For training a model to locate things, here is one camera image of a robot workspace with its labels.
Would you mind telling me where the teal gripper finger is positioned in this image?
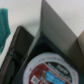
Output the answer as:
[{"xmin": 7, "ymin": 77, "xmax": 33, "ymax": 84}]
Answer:
[{"xmin": 0, "ymin": 8, "xmax": 10, "ymax": 54}]

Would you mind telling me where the black kcup holder drawer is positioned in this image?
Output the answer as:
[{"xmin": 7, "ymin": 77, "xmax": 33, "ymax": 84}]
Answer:
[{"xmin": 0, "ymin": 0, "xmax": 84, "ymax": 84}]

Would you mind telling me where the red blue kcup pod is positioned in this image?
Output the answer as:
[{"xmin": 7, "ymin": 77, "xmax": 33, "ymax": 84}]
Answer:
[{"xmin": 23, "ymin": 53, "xmax": 78, "ymax": 84}]

